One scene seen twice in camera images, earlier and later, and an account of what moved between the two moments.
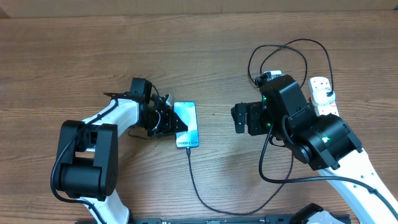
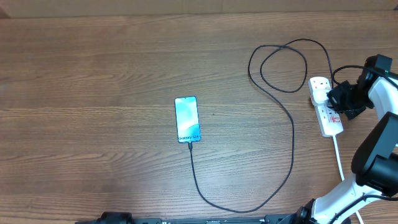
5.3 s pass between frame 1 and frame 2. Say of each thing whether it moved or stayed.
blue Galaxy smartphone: moved
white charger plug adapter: stayed
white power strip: stayed
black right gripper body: moved
